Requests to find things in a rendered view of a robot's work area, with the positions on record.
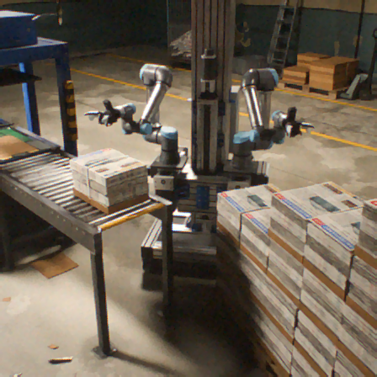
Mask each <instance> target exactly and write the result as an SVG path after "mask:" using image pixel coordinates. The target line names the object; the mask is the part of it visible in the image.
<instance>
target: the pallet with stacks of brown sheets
mask: <svg viewBox="0 0 377 377"><path fill-rule="evenodd" d="M359 62H360V60H354V59H348V58H342V57H337V56H336V57H335V56H333V57H331V56H324V55H318V54H313V53H302V54H298V55H297V66H291V67H287V68H284V74H283V79H279V84H278V88H282V89H287V90H290V91H294V92H298V93H306V94H310V95H315V96H319V97H323V98H330V99H335V100H336V99H339V93H341V92H345V93H346V92H347V90H348V88H349V87H350V85H351V84H352V83H353V80H354V79H355V77H356V76H357V75H358V64H359ZM288 84H289V85H291V84H295V85H300V86H302V90H299V89H295V88H288ZM312 88H317V89H320V90H326V91H328V95H324V94H319V93H313V92H312Z"/></svg>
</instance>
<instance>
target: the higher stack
mask: <svg viewBox="0 0 377 377"><path fill-rule="evenodd" d="M361 216H362V217H361V221H360V222H361V223H360V225H361V226H360V227H359V228H360V229H359V232H360V233H359V234H358V242H357V243H356V245H358V246H359V247H361V248H362V249H364V250H365V251H366V252H367V253H369V254H370V255H371V256H373V257H374V258H375V259H376V260H377V199H372V200H369V201H365V202H364V206H363V208H362V211H361ZM348 281H350V284H351V285H350V287H349V292H348V297H350V298H351V299H353V300H354V301H355V302H356V303H357V304H359V305H360V306H361V307H362V308H363V309H364V310H366V311H367V312H368V313H369V315H370V316H372V317H373V318H374V319H375V320H377V270H375V269H374V268H373V267H372V266H371V267H370V266H369V265H368V264H367V263H366V262H364V261H363V260H361V259H360V258H358V257H357V256H355V257H353V265H352V267H351V271H350V279H349V280H348ZM343 315H344V318H343V324H342V327H341V332H340V338H339V342H340V343H341V344H342V345H343V346H344V347H345V348H347V349H348V350H349V351H350V352H351V353H352V354H353V355H354V356H355V357H356V358H357V359H358V360H359V361H360V362H361V363H362V364H363V365H364V366H365V367H366V368H367V369H369V370H370V371H371V372H372V373H373V374H374V375H375V376H376V377H377V331H376V330H375V329H374V328H373V327H372V326H371V325H370V324H369V323H367V321H365V320H364V319H363V318H361V317H360V316H359V315H358V314H357V313H356V312H355V311H353V310H352V309H351V308H350V307H349V306H348V305H345V306H344V312H343ZM334 371H335V374H334V377H365V376H364V375H363V374H362V373H361V372H360V371H359V369H357V368H356V367H355V366H354V365H353V364H352V363H351V362H350V361H349V360H348V358H347V357H346V356H345V355H344V354H343V353H342V352H341V351H340V350H339V349H338V350H337V358H336V363H335V369H334Z"/></svg>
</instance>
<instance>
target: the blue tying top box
mask: <svg viewBox="0 0 377 377"><path fill-rule="evenodd" d="M34 17H35V15H33V14H27V13H16V12H10V11H0V47H7V46H16V45H29V44H37V43H39V41H38V35H37V28H36V22H35V21H33V22H32V23H31V19H33V18H34Z"/></svg>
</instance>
